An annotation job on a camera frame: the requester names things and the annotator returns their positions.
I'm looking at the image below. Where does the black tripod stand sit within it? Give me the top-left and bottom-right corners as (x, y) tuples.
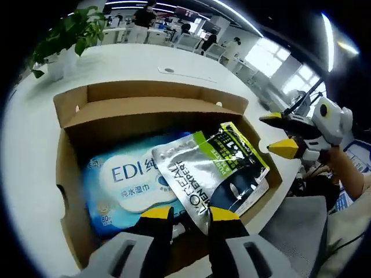
(283, 78), (324, 116)

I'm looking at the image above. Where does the brown cardboard shoe box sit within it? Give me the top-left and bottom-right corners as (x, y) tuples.
(53, 80), (283, 276)

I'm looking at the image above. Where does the silver green foil pouch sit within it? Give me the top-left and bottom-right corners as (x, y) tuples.
(151, 120), (271, 236)

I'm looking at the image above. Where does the blue white wall poster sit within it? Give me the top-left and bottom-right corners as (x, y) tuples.
(344, 138), (371, 174)

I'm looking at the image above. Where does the person in beige jacket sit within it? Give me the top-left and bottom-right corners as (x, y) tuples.
(318, 173), (371, 278)

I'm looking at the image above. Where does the green potted plant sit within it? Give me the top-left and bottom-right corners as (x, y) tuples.
(30, 6), (107, 82)

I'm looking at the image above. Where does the thin black cable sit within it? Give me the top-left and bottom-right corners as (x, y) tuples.
(327, 231), (366, 259)

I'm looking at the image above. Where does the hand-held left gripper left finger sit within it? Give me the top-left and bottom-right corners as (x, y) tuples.
(59, 206), (175, 278)

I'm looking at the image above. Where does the large blue wet wipes pack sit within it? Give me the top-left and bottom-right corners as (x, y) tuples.
(82, 131), (201, 239)

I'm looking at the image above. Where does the white office chair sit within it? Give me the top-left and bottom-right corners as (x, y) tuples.
(207, 43), (227, 61)
(176, 33), (201, 52)

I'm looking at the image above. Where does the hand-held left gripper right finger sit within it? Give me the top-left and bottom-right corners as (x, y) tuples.
(207, 206), (301, 278)

